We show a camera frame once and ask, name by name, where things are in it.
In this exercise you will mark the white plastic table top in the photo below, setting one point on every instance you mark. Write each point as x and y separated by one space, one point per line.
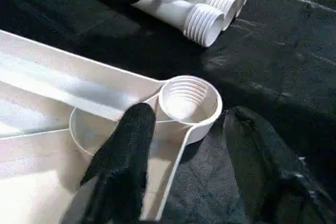
63 129

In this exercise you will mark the black work mat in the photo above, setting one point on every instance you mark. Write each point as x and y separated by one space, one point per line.
273 66

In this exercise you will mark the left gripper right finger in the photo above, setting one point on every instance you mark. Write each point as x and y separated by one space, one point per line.
268 166

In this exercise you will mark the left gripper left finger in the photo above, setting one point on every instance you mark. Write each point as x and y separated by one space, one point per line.
123 166

